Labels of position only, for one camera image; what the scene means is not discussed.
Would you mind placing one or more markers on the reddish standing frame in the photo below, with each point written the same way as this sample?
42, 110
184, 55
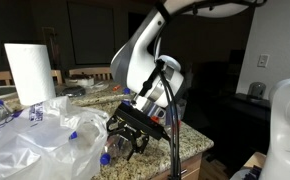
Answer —
51, 46

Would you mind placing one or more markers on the orange marker pen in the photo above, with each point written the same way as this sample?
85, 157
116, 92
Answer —
117, 88

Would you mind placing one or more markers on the grey rounded appliance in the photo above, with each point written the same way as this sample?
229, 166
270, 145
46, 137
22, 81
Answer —
256, 90

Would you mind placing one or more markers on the clear plastic bag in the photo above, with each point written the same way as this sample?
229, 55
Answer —
35, 150

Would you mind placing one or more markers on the white wall switch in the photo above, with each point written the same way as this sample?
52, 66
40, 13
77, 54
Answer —
263, 61

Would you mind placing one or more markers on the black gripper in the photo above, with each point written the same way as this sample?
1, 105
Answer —
128, 131

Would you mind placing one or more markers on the wooden base cabinet drawer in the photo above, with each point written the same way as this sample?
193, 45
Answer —
191, 166

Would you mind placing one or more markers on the white paper towel roll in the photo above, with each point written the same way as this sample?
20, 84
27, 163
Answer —
30, 73

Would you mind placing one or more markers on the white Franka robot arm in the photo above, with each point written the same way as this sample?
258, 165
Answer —
135, 66

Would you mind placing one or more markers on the dark side table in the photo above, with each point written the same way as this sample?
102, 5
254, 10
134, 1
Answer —
248, 110

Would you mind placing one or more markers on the clear glass plate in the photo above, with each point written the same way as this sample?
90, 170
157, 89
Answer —
98, 86

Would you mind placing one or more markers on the dark round plate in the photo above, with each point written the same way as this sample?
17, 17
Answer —
72, 91

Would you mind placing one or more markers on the white bowl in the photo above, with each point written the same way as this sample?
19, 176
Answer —
79, 81

